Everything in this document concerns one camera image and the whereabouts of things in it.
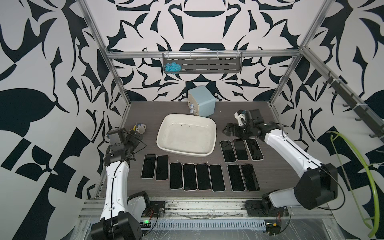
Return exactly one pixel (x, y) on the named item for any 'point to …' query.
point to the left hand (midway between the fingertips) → (131, 137)
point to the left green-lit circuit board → (146, 224)
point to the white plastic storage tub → (187, 134)
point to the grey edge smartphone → (175, 176)
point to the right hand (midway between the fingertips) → (228, 129)
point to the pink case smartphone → (254, 149)
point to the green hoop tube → (374, 231)
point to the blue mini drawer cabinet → (201, 101)
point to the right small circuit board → (272, 229)
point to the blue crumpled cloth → (172, 67)
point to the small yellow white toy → (140, 128)
